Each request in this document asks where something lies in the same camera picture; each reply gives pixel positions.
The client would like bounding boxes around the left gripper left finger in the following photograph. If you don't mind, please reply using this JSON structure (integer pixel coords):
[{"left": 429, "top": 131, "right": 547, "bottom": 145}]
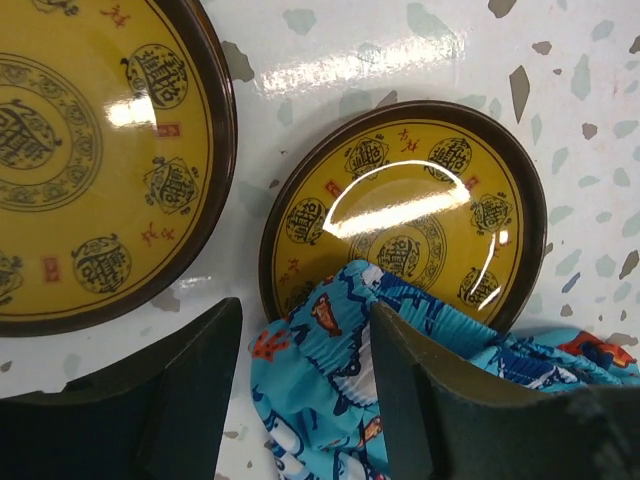
[{"left": 1, "top": 298, "right": 242, "bottom": 479}]

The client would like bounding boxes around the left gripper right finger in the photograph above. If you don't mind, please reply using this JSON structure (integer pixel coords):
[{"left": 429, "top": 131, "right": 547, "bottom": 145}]
[{"left": 370, "top": 302, "right": 639, "bottom": 479}]

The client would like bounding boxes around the blue shark print cloth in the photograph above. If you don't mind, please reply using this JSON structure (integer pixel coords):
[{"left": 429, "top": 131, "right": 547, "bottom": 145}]
[{"left": 250, "top": 260, "right": 639, "bottom": 479}]

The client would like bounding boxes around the yellow brown plate near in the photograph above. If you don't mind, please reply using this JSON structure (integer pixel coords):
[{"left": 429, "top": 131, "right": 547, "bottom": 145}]
[{"left": 259, "top": 100, "right": 547, "bottom": 331}]

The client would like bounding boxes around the yellow brown plate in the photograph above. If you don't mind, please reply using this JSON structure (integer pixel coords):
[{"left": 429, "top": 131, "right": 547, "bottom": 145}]
[
  {"left": 259, "top": 100, "right": 547, "bottom": 331},
  {"left": 1, "top": 1, "right": 237, "bottom": 337}
]

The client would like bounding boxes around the yellow brown plate far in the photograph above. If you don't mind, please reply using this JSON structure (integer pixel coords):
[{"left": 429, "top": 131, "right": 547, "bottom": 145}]
[{"left": 1, "top": 1, "right": 237, "bottom": 337}]

